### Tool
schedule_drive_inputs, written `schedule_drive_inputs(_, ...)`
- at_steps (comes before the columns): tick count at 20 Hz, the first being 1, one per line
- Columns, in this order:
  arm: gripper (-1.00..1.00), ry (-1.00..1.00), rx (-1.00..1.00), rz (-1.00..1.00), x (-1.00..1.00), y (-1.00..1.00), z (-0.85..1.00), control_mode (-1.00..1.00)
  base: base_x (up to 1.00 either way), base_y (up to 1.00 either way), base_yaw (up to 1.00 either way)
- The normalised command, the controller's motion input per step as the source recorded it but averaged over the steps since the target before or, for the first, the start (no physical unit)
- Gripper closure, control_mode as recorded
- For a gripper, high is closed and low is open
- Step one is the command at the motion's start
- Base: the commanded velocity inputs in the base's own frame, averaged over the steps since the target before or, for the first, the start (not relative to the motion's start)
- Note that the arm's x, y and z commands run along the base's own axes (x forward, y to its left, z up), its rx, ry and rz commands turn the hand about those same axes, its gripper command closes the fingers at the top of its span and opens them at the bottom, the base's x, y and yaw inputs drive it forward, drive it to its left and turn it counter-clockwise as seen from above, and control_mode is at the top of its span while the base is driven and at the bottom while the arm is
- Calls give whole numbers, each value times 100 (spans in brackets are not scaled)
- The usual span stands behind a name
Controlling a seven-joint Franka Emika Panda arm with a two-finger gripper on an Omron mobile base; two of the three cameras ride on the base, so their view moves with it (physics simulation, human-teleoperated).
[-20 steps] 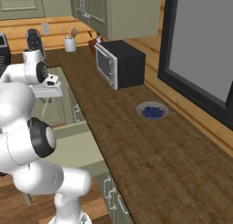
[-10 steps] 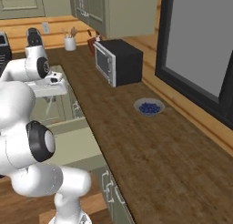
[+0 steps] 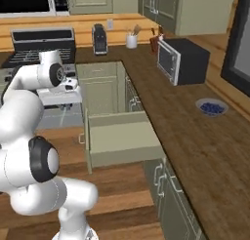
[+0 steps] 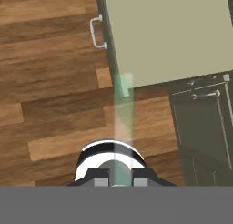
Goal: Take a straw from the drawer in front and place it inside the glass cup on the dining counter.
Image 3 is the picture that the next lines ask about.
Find black toaster oven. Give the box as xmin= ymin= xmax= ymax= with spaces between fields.
xmin=156 ymin=37 xmax=211 ymax=87

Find silver cabinet handle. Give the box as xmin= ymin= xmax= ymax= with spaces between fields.
xmin=153 ymin=163 xmax=164 ymax=187
xmin=170 ymin=175 xmax=184 ymax=194
xmin=129 ymin=96 xmax=143 ymax=112
xmin=156 ymin=174 xmax=168 ymax=199

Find olive wall cupboard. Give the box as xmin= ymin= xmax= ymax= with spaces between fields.
xmin=66 ymin=0 xmax=140 ymax=16

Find black coffee machine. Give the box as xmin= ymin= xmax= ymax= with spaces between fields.
xmin=91 ymin=22 xmax=109 ymax=57

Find open olive green drawer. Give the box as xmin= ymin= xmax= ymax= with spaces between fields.
xmin=84 ymin=109 xmax=166 ymax=176

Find black and silver stove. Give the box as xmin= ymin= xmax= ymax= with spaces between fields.
xmin=0 ymin=26 xmax=84 ymax=131

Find white utensil pot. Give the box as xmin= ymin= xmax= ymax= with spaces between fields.
xmin=125 ymin=33 xmax=139 ymax=50

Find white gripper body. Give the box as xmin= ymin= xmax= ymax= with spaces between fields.
xmin=36 ymin=86 xmax=83 ymax=107

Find tall olive cupboard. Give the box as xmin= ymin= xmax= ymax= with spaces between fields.
xmin=138 ymin=0 xmax=236 ymax=37

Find olive cabinet run under counter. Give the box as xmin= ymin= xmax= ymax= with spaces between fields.
xmin=144 ymin=157 xmax=209 ymax=240

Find white framed window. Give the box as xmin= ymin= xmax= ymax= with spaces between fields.
xmin=0 ymin=0 xmax=70 ymax=18

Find grey bowl of blueberries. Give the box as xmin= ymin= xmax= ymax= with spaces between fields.
xmin=194 ymin=98 xmax=229 ymax=118

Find wooden kitchen utensils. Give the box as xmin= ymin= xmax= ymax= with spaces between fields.
xmin=127 ymin=23 xmax=143 ymax=37

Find brown knife block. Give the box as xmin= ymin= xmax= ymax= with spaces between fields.
xmin=148 ymin=24 xmax=166 ymax=56

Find olive corner cabinet run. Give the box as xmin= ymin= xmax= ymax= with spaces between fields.
xmin=75 ymin=60 xmax=127 ymax=117

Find olive cabinet door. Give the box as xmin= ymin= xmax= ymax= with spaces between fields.
xmin=124 ymin=72 xmax=146 ymax=113

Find black framed panel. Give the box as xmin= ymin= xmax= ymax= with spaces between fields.
xmin=220 ymin=0 xmax=250 ymax=98

